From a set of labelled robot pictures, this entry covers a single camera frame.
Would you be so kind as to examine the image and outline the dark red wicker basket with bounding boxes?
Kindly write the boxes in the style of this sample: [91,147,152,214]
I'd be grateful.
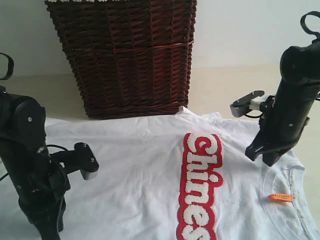
[45,0,197,119]

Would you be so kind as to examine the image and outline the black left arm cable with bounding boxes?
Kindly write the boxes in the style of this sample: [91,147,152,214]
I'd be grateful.
[0,52,71,240]

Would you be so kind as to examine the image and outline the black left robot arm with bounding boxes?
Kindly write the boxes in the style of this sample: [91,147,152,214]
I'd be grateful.
[0,87,70,240]

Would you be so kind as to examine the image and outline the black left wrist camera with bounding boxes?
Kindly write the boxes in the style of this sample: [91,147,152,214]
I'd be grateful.
[51,142,99,181]

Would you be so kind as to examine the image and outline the white t-shirt red lettering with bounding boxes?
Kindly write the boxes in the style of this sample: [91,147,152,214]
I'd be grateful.
[45,108,320,240]

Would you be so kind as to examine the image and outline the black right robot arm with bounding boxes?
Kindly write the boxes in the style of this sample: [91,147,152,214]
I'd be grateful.
[245,42,320,167]

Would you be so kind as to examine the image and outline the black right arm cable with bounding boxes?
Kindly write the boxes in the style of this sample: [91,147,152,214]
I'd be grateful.
[242,10,320,119]

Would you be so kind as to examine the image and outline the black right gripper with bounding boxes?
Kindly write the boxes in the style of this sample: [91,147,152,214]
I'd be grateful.
[245,92,310,167]

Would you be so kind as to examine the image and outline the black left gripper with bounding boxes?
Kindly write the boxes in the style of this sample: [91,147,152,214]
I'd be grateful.
[7,149,70,240]

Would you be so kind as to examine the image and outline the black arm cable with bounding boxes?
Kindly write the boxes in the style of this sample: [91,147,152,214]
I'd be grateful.
[0,52,71,240]
[242,10,320,119]

